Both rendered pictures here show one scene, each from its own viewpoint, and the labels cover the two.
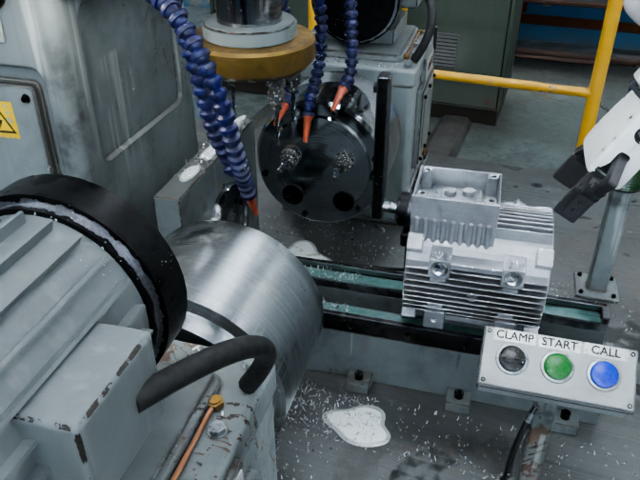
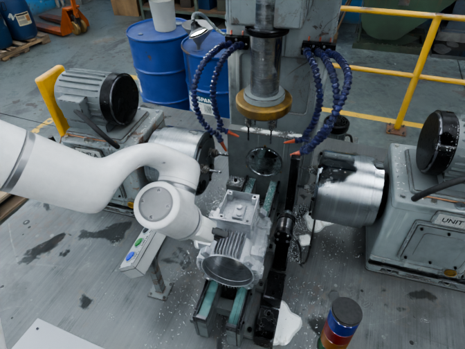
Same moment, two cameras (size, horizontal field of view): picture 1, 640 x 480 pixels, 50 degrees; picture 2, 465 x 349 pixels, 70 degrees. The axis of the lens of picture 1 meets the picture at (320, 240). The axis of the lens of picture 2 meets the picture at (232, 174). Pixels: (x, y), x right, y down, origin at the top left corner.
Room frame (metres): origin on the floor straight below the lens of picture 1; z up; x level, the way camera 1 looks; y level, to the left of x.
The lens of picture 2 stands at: (0.89, -0.85, 1.86)
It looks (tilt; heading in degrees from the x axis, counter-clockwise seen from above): 42 degrees down; 92
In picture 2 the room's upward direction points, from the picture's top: 2 degrees counter-clockwise
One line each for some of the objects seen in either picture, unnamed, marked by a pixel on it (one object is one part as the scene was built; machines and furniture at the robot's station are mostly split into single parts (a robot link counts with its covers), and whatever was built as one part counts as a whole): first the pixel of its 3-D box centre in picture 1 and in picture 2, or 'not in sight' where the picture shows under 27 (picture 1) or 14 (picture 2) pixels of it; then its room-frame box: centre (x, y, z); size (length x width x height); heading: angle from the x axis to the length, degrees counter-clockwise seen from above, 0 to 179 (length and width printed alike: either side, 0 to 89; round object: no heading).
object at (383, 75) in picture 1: (382, 149); (291, 188); (1.04, -0.10, 1.12); 0.04 x 0.03 x 0.26; 75
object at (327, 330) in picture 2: not in sight; (340, 327); (1.09, -0.54, 1.14); 0.06 x 0.06 x 0.04
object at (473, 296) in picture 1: (475, 263); (235, 244); (0.86, -0.24, 1.01); 0.20 x 0.19 x 0.19; 76
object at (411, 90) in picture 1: (362, 115); (429, 215); (1.52, -0.10, 0.99); 0.35 x 0.31 x 0.37; 165
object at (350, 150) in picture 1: (335, 139); (351, 190); (1.27, -0.03, 1.04); 0.41 x 0.25 x 0.25; 165
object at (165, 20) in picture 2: not in sight; (162, 14); (0.21, 2.16, 0.99); 0.24 x 0.22 x 0.24; 160
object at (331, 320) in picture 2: not in sight; (344, 317); (1.09, -0.54, 1.19); 0.06 x 0.06 x 0.04
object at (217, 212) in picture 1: (230, 227); (263, 163); (0.97, 0.15, 1.02); 0.15 x 0.02 x 0.15; 165
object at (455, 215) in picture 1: (455, 206); (238, 214); (0.87, -0.20, 1.11); 0.12 x 0.11 x 0.07; 76
